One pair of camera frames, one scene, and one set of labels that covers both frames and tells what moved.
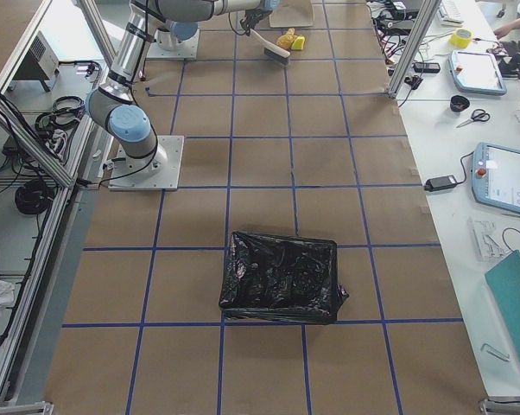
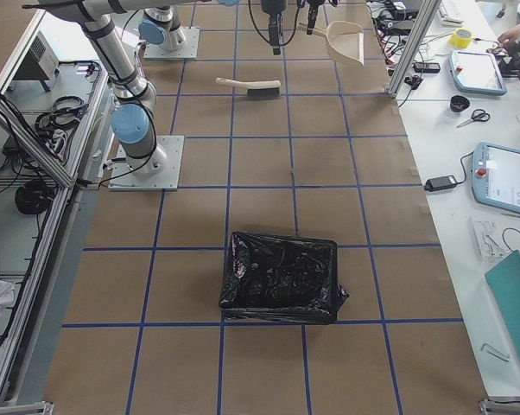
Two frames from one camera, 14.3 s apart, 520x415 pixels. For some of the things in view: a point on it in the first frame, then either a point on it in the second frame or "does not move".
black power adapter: [445, 182] does not move
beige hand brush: [261, 40] -> [256, 89]
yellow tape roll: [461, 38] does not move
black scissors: [477, 115] does not move
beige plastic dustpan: [292, 13] -> [345, 38]
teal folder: [515, 289] does not move
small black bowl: [459, 103] does not move
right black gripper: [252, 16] -> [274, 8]
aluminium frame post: [428, 12] does not move
